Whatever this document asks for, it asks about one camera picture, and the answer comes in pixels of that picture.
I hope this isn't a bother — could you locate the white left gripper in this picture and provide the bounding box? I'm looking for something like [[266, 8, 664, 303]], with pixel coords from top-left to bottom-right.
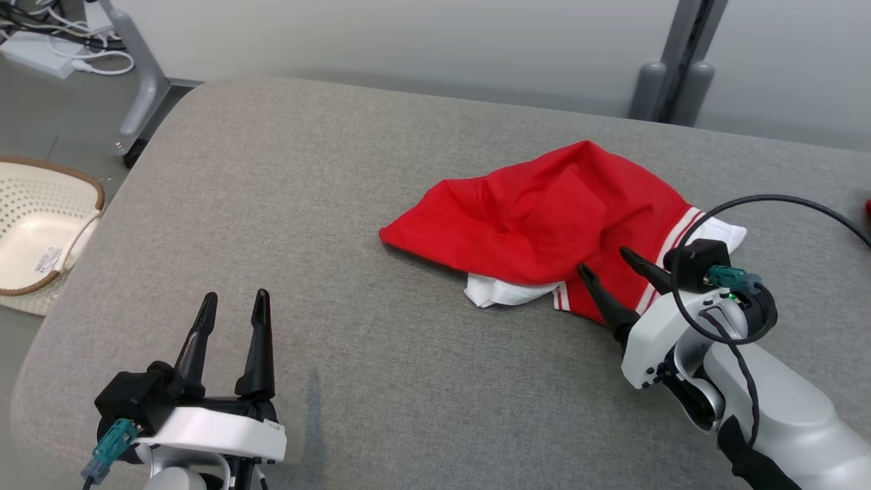
[[133, 289, 288, 463]]

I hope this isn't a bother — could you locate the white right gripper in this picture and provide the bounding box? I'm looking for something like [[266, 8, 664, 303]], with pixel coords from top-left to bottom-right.
[[578, 247, 732, 390]]

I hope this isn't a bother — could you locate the red shirt with white sleeves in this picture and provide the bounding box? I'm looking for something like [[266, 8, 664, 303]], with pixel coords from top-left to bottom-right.
[[379, 140, 748, 324]]

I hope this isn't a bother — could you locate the cream perforated laundry basket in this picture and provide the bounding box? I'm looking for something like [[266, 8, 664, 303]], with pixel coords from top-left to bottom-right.
[[0, 155, 106, 298]]

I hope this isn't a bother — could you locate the grey desk leg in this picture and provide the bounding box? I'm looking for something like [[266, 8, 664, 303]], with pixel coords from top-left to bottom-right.
[[99, 0, 205, 169]]

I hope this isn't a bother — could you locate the white power strip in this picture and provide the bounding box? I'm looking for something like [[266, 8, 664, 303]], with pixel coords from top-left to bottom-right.
[[0, 31, 76, 79]]

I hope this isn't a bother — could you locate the teal right camera connector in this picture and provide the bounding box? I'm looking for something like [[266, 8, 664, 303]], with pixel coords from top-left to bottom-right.
[[706, 265, 763, 295]]

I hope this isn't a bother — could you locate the teal camera connector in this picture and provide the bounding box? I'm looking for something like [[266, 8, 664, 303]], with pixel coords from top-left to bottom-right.
[[706, 265, 763, 295], [80, 419, 140, 484]]

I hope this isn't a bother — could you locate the teal left camera connector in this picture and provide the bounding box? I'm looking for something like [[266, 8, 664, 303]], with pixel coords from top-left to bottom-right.
[[80, 419, 140, 484]]

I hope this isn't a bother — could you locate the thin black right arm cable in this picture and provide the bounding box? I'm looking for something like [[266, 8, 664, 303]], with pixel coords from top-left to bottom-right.
[[703, 312, 761, 450]]

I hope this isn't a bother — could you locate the black right camera cable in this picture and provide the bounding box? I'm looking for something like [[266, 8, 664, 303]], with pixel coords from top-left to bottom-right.
[[670, 195, 871, 344]]

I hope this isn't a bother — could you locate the grey cylindrical post foot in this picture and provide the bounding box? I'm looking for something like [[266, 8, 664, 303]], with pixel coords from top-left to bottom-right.
[[670, 61, 717, 128], [629, 61, 671, 123]]

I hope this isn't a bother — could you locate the grey metal partition post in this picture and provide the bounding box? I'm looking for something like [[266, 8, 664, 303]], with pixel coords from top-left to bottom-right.
[[657, 0, 729, 127]]

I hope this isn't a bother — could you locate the white power cable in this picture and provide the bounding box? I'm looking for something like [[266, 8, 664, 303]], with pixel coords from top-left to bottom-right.
[[48, 7, 137, 77]]

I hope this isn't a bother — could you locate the black floor cable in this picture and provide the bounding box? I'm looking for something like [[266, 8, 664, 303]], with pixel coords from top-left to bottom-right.
[[0, 0, 62, 31]]

